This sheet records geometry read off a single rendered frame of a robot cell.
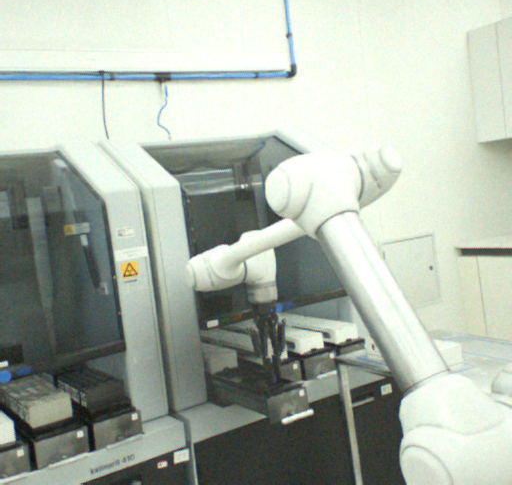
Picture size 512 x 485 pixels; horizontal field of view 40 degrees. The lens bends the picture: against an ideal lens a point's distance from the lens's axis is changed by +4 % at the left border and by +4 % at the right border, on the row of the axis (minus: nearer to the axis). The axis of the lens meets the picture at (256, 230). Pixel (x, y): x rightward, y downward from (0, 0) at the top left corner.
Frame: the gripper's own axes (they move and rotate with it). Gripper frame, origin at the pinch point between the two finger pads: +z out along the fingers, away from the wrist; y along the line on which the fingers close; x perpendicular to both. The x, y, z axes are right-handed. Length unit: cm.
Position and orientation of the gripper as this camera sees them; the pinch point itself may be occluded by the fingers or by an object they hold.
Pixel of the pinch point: (272, 368)
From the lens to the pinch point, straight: 210.4
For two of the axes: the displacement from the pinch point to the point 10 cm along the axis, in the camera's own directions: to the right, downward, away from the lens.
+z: 1.4, 9.9, 0.6
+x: 5.3, -0.2, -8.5
